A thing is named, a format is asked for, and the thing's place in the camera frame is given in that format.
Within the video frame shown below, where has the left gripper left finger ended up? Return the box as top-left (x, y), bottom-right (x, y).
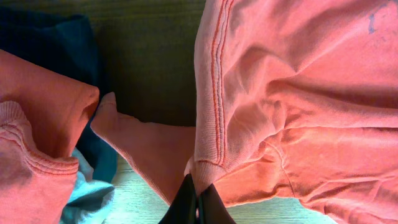
top-left (159, 174), bottom-right (197, 224)

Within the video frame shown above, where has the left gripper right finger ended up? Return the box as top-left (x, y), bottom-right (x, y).
top-left (198, 184), bottom-right (236, 224)

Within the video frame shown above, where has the plain red t-shirt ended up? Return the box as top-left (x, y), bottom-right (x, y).
top-left (91, 0), bottom-right (397, 223)

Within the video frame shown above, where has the folded light grey t-shirt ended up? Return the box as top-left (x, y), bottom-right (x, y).
top-left (59, 148), bottom-right (115, 224)

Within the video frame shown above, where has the folded navy blue t-shirt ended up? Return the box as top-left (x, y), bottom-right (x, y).
top-left (1, 8), bottom-right (116, 182)

